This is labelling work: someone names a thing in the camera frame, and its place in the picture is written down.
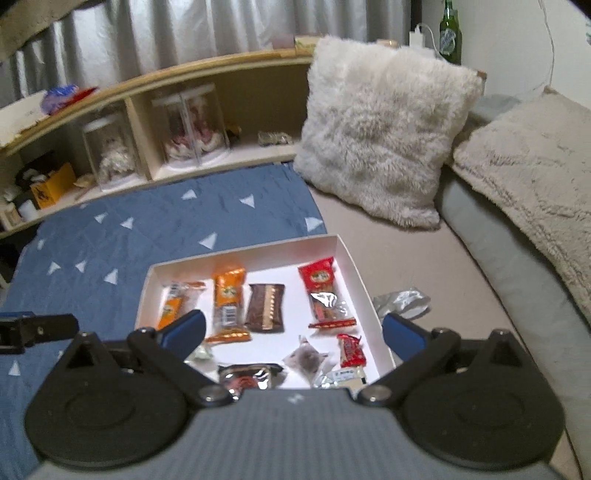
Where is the grey curtain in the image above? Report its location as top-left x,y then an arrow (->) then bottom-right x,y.
0,0 -> 413,110

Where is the beige fleece pillow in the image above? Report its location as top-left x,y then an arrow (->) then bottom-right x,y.
451,87 -> 591,325

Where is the blue quilt with white triangles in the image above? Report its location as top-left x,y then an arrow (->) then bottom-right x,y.
0,163 -> 327,480

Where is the green labelled beer bottle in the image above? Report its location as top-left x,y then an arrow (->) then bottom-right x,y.
438,0 -> 463,66

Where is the white doll in clear case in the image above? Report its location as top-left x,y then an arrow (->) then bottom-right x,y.
82,114 -> 142,193

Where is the white snack packet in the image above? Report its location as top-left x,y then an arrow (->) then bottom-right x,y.
313,366 -> 369,389

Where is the yellow box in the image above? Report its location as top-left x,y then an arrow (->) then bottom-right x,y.
30,162 -> 78,209

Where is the green candy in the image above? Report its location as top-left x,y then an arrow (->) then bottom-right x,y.
187,343 -> 214,366

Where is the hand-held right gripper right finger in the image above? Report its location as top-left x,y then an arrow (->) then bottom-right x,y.
360,312 -> 525,409

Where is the wooden shelf unit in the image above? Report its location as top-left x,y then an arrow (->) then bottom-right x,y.
0,48 -> 320,239

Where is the orange snack packet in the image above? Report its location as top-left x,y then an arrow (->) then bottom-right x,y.
157,281 -> 206,332
205,267 -> 253,343

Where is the grey cushion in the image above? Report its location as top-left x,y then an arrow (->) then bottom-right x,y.
436,94 -> 591,417

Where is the fluffy white pillow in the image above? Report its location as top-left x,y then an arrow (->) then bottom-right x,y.
294,36 -> 484,230

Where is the white shallow cardboard box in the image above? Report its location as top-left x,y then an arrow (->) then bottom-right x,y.
133,234 -> 398,394

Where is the dark snack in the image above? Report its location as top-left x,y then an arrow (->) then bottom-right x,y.
283,336 -> 331,382

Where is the brown snack packet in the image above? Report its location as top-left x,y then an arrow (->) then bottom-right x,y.
243,282 -> 286,333

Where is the blue purple plastic bag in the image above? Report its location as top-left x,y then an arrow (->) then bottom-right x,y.
41,85 -> 99,114

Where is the silver foil wrapper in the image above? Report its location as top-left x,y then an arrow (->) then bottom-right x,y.
371,288 -> 431,320

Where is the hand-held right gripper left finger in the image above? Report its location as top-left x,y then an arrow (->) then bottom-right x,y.
68,309 -> 234,409

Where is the red snack packet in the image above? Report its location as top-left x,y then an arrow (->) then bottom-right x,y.
297,257 -> 359,331

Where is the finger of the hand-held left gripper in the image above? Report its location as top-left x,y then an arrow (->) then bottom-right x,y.
0,312 -> 79,346

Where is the small red candy packet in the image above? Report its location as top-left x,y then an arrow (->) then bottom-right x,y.
335,333 -> 368,368

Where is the red cake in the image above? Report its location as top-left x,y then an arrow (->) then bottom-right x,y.
216,363 -> 285,394

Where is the grey seashell ornament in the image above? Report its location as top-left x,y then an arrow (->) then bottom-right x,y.
257,131 -> 293,147

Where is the pink doll in clear case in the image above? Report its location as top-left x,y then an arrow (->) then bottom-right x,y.
151,84 -> 232,168

